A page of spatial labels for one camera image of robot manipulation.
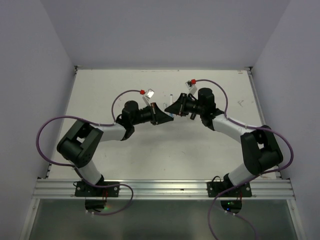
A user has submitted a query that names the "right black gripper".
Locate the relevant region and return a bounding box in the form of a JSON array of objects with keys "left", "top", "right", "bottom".
[{"left": 165, "top": 92, "right": 205, "bottom": 116}]

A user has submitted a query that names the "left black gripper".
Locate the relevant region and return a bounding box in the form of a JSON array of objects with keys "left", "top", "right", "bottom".
[{"left": 131, "top": 102, "right": 173, "bottom": 126}]

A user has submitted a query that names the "blue capped white pen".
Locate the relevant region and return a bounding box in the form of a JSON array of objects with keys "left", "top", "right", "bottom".
[{"left": 169, "top": 94, "right": 174, "bottom": 118}]

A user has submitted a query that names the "orange capped black highlighter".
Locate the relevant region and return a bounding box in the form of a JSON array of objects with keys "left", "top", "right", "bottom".
[{"left": 190, "top": 113, "right": 197, "bottom": 120}]

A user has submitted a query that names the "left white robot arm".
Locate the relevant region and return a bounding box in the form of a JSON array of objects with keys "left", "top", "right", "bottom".
[{"left": 56, "top": 100, "right": 174, "bottom": 197}]

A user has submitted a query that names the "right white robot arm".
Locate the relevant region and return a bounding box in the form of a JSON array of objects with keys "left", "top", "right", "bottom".
[{"left": 165, "top": 88, "right": 283, "bottom": 197}]

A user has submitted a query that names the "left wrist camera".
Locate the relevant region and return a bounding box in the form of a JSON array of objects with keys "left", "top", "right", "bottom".
[{"left": 140, "top": 88, "right": 155, "bottom": 106}]

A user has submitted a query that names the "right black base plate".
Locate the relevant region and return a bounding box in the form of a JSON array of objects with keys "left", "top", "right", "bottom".
[{"left": 206, "top": 181, "right": 253, "bottom": 198}]

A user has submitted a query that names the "aluminium mounting rail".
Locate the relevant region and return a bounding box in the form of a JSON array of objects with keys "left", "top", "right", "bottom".
[{"left": 32, "top": 179, "right": 295, "bottom": 200}]

